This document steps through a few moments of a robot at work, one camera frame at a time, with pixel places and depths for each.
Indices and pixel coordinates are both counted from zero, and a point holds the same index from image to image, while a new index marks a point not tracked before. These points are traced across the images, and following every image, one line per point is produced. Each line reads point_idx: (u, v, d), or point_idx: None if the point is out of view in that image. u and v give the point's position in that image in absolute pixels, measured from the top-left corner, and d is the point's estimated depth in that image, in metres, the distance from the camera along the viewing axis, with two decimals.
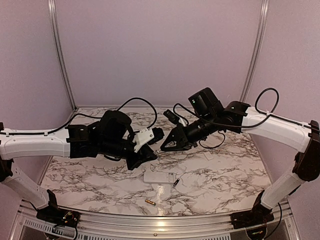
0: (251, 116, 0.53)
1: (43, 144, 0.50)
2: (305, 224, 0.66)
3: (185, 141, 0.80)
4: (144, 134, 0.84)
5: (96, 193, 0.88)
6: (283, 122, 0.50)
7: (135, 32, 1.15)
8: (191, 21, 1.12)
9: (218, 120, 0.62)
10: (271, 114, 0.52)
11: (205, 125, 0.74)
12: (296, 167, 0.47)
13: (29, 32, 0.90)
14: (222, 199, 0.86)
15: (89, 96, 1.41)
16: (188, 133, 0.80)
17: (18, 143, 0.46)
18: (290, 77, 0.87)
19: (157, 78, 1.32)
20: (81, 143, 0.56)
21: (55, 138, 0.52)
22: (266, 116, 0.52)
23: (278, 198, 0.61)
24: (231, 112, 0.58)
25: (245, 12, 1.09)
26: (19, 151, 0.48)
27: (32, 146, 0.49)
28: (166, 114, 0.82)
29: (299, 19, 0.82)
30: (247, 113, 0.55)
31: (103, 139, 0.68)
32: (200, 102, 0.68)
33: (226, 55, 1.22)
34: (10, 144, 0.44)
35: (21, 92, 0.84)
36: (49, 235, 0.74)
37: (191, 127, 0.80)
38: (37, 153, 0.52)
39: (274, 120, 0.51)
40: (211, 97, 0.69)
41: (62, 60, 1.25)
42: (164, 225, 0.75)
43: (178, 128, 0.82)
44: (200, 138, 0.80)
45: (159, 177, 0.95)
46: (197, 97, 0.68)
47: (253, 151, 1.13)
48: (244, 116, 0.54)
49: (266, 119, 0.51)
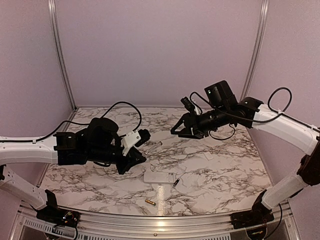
0: (263, 112, 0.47)
1: (31, 152, 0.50)
2: (306, 224, 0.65)
3: (194, 129, 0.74)
4: (130, 137, 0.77)
5: (96, 193, 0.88)
6: (294, 122, 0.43)
7: (135, 31, 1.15)
8: (191, 21, 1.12)
9: (232, 113, 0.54)
10: (282, 114, 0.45)
11: (217, 115, 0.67)
12: (301, 169, 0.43)
13: (29, 32, 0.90)
14: (222, 200, 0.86)
15: (89, 96, 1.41)
16: (198, 122, 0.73)
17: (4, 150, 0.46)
18: (290, 77, 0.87)
19: (157, 78, 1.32)
20: (68, 151, 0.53)
21: (43, 145, 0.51)
22: (278, 114, 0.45)
23: (278, 199, 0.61)
24: (245, 106, 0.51)
25: (245, 12, 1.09)
26: (8, 158, 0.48)
27: (19, 153, 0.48)
28: (183, 101, 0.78)
29: (299, 18, 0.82)
30: (260, 109, 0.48)
31: (90, 146, 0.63)
32: (216, 92, 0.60)
33: (226, 55, 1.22)
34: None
35: (21, 92, 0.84)
36: (49, 235, 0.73)
37: (203, 116, 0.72)
38: (24, 159, 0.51)
39: (285, 119, 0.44)
40: (229, 89, 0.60)
41: (62, 60, 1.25)
42: (164, 225, 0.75)
43: (190, 115, 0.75)
44: (210, 129, 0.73)
45: (159, 177, 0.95)
46: (213, 87, 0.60)
47: (253, 151, 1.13)
48: (255, 111, 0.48)
49: (276, 117, 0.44)
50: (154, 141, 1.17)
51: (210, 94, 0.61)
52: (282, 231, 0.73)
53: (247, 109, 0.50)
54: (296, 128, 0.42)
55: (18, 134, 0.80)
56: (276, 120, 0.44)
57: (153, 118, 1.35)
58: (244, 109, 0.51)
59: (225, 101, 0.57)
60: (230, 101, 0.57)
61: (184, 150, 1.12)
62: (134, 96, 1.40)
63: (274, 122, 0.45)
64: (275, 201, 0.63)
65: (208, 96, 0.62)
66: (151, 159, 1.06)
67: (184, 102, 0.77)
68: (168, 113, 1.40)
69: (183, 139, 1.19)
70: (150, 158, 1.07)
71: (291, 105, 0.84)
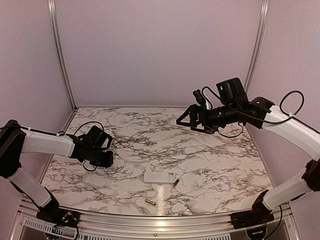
0: (274, 114, 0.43)
1: (56, 142, 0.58)
2: (306, 224, 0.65)
3: (202, 124, 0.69)
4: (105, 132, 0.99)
5: (96, 193, 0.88)
6: (304, 126, 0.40)
7: (134, 31, 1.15)
8: (191, 21, 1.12)
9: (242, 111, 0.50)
10: (293, 116, 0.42)
11: (228, 112, 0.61)
12: (307, 174, 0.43)
13: (29, 32, 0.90)
14: (222, 199, 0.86)
15: (89, 96, 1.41)
16: (208, 117, 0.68)
17: (38, 136, 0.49)
18: (290, 77, 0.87)
19: (157, 78, 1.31)
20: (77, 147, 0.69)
21: (64, 138, 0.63)
22: (288, 118, 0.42)
23: (281, 201, 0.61)
24: (257, 106, 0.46)
25: (245, 12, 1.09)
26: (35, 146, 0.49)
27: (45, 142, 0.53)
28: (195, 94, 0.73)
29: (299, 18, 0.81)
30: (271, 110, 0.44)
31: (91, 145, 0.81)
32: (227, 90, 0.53)
33: (226, 55, 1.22)
34: (33, 137, 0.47)
35: (21, 92, 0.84)
36: (49, 235, 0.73)
37: (212, 111, 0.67)
38: (43, 150, 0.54)
39: (297, 124, 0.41)
40: (242, 87, 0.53)
41: (62, 60, 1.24)
42: (164, 225, 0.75)
43: (200, 108, 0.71)
44: (220, 125, 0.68)
45: (158, 177, 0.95)
46: (225, 83, 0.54)
47: (253, 151, 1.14)
48: (267, 113, 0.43)
49: (286, 122, 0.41)
50: (154, 141, 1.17)
51: (222, 91, 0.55)
52: (282, 230, 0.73)
53: (258, 109, 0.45)
54: (306, 132, 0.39)
55: None
56: (287, 123, 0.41)
57: (153, 118, 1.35)
58: (257, 109, 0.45)
59: (236, 99, 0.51)
60: (243, 101, 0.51)
61: (184, 150, 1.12)
62: (135, 96, 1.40)
63: (285, 124, 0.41)
64: (275, 201, 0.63)
65: (219, 92, 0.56)
66: (151, 159, 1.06)
67: (196, 96, 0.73)
68: (168, 112, 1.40)
69: (183, 139, 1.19)
70: (150, 158, 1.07)
71: (289, 106, 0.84)
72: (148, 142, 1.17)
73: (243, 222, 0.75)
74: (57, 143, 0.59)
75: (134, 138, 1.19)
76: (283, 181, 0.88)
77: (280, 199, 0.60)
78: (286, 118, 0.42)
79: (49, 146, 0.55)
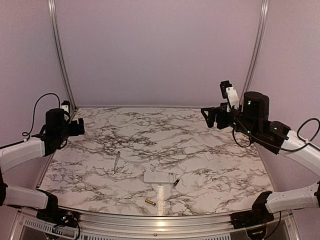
0: (291, 140, 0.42)
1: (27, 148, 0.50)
2: (308, 226, 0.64)
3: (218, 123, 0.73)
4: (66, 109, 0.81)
5: (96, 193, 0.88)
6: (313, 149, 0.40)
7: (135, 30, 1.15)
8: (191, 21, 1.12)
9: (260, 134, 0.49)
10: (309, 143, 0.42)
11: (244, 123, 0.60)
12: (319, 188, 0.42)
13: (28, 31, 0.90)
14: (222, 200, 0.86)
15: (89, 96, 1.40)
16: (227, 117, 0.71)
17: (9, 151, 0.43)
18: (291, 77, 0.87)
19: (157, 78, 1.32)
20: (50, 144, 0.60)
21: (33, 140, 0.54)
22: (304, 144, 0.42)
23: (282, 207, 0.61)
24: (276, 132, 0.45)
25: (245, 12, 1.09)
26: (9, 161, 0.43)
27: (18, 153, 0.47)
28: (221, 87, 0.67)
29: (299, 19, 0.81)
30: (288, 137, 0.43)
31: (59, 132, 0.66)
32: (255, 106, 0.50)
33: (226, 55, 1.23)
34: (5, 153, 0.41)
35: (21, 93, 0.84)
36: (49, 235, 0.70)
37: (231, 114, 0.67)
38: (17, 162, 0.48)
39: (313, 150, 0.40)
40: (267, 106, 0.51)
41: (62, 60, 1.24)
42: (164, 225, 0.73)
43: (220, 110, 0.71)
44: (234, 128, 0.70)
45: (158, 177, 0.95)
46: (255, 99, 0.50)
47: (253, 151, 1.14)
48: (285, 140, 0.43)
49: (304, 147, 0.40)
50: (154, 141, 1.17)
51: (248, 106, 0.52)
52: (282, 230, 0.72)
53: (277, 136, 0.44)
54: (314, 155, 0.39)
55: (19, 133, 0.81)
56: (305, 149, 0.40)
57: (153, 118, 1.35)
58: (275, 135, 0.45)
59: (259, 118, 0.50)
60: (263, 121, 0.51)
61: (184, 150, 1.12)
62: (134, 97, 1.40)
63: (302, 151, 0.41)
64: (278, 207, 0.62)
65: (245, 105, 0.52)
66: (151, 159, 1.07)
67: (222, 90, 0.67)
68: (168, 113, 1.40)
69: (183, 139, 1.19)
70: (150, 158, 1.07)
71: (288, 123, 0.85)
72: (148, 142, 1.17)
73: (243, 222, 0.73)
74: (29, 149, 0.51)
75: (134, 138, 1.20)
76: (283, 181, 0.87)
77: (283, 205, 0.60)
78: (303, 144, 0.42)
79: (20, 156, 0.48)
